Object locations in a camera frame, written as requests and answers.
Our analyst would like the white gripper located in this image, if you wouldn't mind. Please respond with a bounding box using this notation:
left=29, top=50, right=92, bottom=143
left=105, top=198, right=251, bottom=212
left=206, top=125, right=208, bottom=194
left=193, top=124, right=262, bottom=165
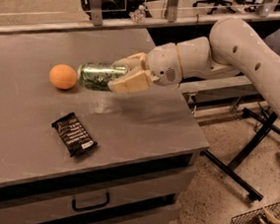
left=108, top=42, right=182, bottom=94

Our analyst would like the green soda can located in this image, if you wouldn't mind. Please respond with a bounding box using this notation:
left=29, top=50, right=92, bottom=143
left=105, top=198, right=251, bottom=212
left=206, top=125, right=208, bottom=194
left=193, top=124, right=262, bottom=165
left=77, top=62, right=127, bottom=92

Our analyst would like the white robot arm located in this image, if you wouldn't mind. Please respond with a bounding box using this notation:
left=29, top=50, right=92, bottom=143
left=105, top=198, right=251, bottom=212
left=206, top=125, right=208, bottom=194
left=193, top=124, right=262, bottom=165
left=107, top=17, right=280, bottom=118

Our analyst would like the black rxbar chocolate wrapper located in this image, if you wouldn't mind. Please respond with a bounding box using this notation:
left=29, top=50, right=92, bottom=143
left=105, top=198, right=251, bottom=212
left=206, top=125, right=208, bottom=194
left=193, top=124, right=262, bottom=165
left=51, top=112, right=98, bottom=157

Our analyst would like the clear plastic bottle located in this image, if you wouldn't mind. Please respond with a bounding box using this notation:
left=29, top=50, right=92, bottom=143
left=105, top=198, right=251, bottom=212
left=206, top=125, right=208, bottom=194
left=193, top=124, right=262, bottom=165
left=129, top=5, right=147, bottom=23

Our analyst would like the metal railing with posts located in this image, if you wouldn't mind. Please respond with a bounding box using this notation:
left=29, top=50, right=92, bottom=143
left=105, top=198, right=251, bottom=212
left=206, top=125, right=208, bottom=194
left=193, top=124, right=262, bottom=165
left=0, top=0, right=280, bottom=63

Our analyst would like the orange fruit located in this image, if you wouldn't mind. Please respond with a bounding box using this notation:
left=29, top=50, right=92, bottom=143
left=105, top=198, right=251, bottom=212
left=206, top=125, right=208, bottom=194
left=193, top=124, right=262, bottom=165
left=49, top=64, right=77, bottom=90

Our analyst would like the black metal floor stand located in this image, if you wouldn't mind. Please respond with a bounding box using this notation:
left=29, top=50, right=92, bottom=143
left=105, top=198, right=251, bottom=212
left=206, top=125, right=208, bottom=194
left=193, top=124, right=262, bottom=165
left=200, top=109, right=280, bottom=201

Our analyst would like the grey drawer with black handle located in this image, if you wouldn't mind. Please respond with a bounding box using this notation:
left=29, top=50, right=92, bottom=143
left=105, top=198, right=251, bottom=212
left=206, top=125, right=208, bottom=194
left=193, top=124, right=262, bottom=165
left=0, top=168, right=195, bottom=224

